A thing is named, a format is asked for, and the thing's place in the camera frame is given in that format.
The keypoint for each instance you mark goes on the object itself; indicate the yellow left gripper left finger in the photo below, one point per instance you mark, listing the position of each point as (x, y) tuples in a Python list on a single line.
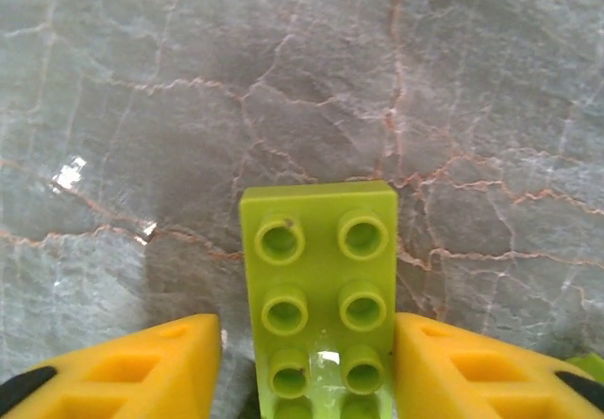
[(118, 372)]

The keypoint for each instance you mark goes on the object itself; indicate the lime green eight-stud lego brick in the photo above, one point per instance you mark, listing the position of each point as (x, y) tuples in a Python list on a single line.
[(321, 268)]

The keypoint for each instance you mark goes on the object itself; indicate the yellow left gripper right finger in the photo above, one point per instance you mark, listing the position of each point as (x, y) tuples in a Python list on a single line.
[(472, 381)]

